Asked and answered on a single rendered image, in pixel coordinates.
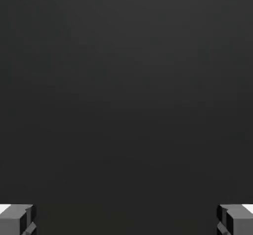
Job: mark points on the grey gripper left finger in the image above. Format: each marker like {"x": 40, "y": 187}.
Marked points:
{"x": 13, "y": 219}

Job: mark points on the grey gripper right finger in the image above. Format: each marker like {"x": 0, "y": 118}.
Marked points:
{"x": 239, "y": 219}

